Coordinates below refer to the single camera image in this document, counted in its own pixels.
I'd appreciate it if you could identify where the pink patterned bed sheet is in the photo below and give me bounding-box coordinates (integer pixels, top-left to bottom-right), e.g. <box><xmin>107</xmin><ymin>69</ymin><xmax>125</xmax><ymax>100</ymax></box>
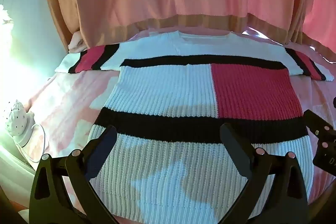
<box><xmin>24</xmin><ymin>27</ymin><xmax>336</xmax><ymax>224</ymax></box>

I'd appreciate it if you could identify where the white cloth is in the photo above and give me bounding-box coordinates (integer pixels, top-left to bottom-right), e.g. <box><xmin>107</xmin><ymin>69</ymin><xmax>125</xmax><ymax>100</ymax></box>
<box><xmin>68</xmin><ymin>31</ymin><xmax>88</xmax><ymax>54</ymax></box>

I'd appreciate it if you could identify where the white dotted object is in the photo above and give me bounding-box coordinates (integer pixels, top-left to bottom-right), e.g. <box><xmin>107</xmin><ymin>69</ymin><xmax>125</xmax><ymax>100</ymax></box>
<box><xmin>5</xmin><ymin>99</ymin><xmax>50</xmax><ymax>163</ymax></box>

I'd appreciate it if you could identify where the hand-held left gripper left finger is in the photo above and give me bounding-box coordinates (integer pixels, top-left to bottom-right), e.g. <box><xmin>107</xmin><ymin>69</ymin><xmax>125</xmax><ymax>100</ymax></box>
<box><xmin>29</xmin><ymin>124</ymin><xmax>118</xmax><ymax>224</ymax></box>

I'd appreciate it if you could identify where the white red black knit sweater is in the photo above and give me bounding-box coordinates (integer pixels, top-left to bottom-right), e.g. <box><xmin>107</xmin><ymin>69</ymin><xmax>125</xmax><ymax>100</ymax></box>
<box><xmin>55</xmin><ymin>31</ymin><xmax>334</xmax><ymax>219</ymax></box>

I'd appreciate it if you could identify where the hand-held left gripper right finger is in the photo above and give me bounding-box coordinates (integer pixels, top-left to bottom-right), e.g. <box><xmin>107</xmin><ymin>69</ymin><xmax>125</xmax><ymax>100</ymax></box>
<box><xmin>219</xmin><ymin>123</ymin><xmax>309</xmax><ymax>224</ymax></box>

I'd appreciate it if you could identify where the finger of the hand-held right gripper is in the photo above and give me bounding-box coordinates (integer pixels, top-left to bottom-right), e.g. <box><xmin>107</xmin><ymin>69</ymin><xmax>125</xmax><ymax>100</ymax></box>
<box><xmin>303</xmin><ymin>109</ymin><xmax>336</xmax><ymax>139</ymax></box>
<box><xmin>314</xmin><ymin>135</ymin><xmax>336</xmax><ymax>174</ymax></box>

